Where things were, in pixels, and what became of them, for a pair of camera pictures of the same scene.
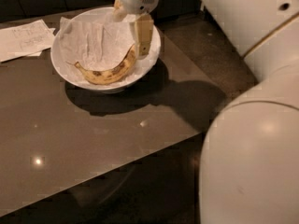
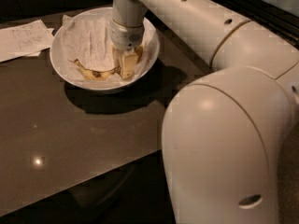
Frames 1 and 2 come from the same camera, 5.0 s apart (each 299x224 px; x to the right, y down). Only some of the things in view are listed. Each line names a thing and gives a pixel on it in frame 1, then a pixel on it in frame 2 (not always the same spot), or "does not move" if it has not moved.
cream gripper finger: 120,14 to 117,56
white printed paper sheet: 26,39 does not move
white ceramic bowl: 94,51 does not move
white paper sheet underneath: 37,54 does not move
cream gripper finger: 142,26 to 130,61
